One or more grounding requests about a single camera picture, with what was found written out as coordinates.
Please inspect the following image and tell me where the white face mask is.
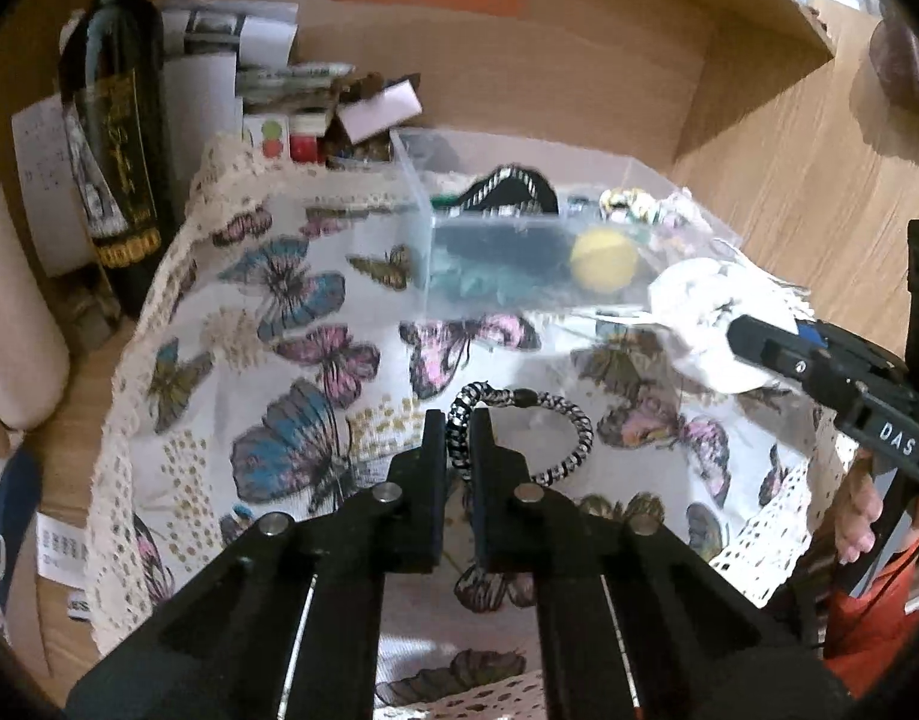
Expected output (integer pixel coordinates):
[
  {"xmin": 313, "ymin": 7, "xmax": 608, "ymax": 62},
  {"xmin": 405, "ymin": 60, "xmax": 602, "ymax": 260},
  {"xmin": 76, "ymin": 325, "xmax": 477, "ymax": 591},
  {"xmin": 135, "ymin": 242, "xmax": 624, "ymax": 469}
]
[{"xmin": 648, "ymin": 238, "xmax": 816, "ymax": 395}]

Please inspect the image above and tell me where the black white braided hairband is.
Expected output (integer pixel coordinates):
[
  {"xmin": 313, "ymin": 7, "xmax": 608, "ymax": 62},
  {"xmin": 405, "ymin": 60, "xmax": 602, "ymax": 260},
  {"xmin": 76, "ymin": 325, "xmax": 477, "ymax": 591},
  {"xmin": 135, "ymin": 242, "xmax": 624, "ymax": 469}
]
[{"xmin": 446, "ymin": 382, "xmax": 594, "ymax": 486}]

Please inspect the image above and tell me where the yellow sponge roll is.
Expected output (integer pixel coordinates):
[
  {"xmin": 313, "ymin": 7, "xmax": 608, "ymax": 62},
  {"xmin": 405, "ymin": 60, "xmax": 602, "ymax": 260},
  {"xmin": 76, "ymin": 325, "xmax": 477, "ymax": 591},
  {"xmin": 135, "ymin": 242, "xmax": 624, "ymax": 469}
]
[{"xmin": 570, "ymin": 227, "xmax": 640, "ymax": 294}]

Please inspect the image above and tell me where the black chain pouch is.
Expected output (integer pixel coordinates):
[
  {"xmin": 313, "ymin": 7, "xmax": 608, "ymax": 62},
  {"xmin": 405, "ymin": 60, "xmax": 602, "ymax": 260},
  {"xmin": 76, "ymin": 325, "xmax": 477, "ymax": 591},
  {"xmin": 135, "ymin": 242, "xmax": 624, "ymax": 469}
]
[{"xmin": 432, "ymin": 164, "xmax": 558, "ymax": 218}]

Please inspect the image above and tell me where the person's right hand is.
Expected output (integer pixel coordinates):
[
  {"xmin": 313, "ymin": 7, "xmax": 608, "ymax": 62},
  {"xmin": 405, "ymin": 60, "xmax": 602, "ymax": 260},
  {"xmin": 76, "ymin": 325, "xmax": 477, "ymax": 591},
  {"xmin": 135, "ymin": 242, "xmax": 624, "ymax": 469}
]
[{"xmin": 834, "ymin": 449, "xmax": 919, "ymax": 564}]

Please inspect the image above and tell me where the floral fabric piece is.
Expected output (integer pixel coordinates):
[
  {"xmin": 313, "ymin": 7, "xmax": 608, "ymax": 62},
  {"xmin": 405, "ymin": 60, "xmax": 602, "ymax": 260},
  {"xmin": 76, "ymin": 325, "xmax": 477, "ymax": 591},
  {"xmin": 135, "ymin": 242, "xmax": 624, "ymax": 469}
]
[{"xmin": 598, "ymin": 187, "xmax": 715, "ymax": 255}]

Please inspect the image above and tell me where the butterfly print cloth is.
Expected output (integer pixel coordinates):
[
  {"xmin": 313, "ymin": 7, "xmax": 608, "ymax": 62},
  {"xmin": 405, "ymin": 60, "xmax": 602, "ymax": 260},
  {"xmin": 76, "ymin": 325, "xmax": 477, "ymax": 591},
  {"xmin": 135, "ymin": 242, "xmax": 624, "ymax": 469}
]
[{"xmin": 83, "ymin": 131, "xmax": 858, "ymax": 720}]

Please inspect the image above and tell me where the pink tied curtain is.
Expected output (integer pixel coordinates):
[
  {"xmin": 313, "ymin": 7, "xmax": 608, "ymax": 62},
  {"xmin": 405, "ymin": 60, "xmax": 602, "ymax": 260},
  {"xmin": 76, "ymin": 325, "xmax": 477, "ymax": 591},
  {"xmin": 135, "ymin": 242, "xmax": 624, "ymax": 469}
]
[{"xmin": 869, "ymin": 13, "xmax": 919, "ymax": 117}]

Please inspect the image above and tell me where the beige cylinder roll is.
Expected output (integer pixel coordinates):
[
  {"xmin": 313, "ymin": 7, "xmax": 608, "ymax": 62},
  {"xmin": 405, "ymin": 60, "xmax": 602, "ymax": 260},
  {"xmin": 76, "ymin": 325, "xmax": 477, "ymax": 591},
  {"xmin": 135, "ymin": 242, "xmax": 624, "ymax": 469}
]
[{"xmin": 0, "ymin": 185, "xmax": 70, "ymax": 431}]

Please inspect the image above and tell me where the clear plastic storage box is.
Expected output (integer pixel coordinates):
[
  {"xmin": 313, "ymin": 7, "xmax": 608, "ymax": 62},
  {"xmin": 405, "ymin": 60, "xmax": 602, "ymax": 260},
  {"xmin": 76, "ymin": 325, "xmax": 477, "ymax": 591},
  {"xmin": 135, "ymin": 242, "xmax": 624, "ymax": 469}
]
[{"xmin": 391, "ymin": 128, "xmax": 743, "ymax": 320}]

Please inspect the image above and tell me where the wooden shelf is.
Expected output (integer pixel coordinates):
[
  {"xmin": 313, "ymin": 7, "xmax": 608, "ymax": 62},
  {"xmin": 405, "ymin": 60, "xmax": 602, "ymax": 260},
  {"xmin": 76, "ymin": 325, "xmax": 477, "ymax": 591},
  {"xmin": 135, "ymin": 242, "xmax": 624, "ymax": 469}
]
[{"xmin": 676, "ymin": 0, "xmax": 835, "ymax": 161}]

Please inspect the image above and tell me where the small white box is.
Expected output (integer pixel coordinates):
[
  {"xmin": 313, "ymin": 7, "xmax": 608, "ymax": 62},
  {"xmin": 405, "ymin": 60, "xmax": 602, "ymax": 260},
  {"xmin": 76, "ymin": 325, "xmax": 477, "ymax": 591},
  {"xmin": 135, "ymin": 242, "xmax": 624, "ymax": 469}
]
[{"xmin": 337, "ymin": 78, "xmax": 423, "ymax": 145}]

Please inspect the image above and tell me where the stack of papers and books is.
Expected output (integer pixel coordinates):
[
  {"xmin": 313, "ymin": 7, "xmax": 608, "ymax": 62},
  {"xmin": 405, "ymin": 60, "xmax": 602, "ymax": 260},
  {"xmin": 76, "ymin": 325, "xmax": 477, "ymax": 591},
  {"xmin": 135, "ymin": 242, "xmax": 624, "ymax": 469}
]
[{"xmin": 161, "ymin": 0, "xmax": 355, "ymax": 163}]

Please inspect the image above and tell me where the dark wine bottle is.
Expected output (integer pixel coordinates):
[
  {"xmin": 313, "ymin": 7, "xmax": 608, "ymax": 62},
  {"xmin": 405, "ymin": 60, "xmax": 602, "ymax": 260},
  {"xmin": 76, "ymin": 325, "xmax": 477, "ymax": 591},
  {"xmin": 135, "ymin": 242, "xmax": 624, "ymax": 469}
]
[{"xmin": 59, "ymin": 0, "xmax": 178, "ymax": 319}]

